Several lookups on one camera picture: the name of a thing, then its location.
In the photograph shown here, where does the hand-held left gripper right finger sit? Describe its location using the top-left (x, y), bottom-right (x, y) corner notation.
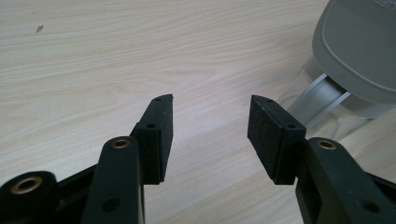
top-left (247, 94), bottom-right (396, 224)

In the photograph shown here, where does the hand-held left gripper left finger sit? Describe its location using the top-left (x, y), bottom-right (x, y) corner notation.
top-left (80, 93), bottom-right (175, 224)

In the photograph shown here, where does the clear pitcher with white lid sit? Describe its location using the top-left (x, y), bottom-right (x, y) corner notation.
top-left (276, 0), bottom-right (396, 142)

